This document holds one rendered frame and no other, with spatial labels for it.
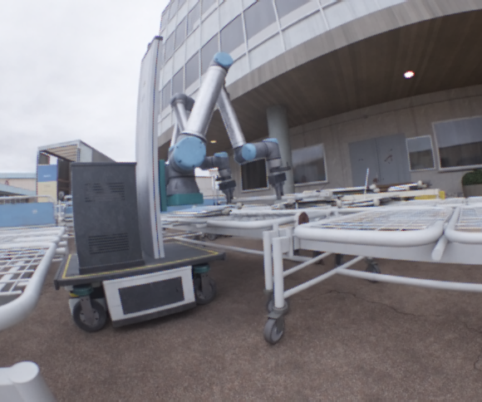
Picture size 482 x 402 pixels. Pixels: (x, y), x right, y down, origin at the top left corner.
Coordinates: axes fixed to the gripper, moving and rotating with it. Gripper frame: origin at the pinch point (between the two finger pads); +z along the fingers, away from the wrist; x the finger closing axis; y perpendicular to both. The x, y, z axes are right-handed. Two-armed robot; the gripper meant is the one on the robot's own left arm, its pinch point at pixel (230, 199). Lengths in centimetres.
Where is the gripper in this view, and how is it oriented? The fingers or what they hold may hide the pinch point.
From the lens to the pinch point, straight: 162.5
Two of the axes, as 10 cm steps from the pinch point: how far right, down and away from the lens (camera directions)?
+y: 7.4, -0.5, -6.7
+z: 2.0, 9.7, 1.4
